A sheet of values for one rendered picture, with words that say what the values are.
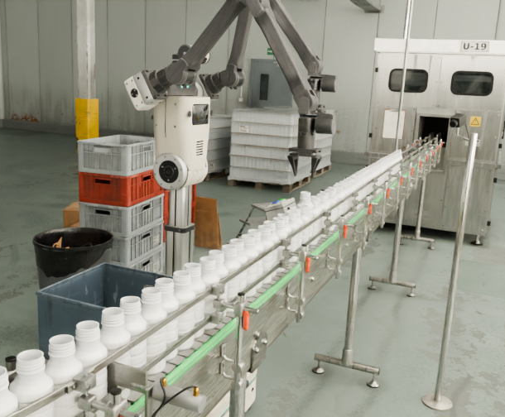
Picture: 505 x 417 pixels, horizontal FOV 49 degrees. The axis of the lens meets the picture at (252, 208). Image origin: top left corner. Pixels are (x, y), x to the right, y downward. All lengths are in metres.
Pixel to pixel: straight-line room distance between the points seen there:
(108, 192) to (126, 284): 2.22
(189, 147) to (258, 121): 6.08
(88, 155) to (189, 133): 1.89
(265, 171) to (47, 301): 6.88
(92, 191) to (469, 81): 3.92
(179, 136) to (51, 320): 0.95
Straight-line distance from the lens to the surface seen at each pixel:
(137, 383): 0.99
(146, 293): 1.12
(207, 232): 5.32
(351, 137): 12.06
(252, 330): 1.50
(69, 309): 1.67
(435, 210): 6.34
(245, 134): 8.45
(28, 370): 0.88
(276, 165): 8.33
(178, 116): 2.30
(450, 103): 6.22
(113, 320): 1.00
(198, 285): 1.24
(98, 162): 4.07
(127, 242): 4.09
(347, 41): 12.12
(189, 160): 2.33
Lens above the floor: 1.56
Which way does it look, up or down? 13 degrees down
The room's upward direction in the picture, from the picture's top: 3 degrees clockwise
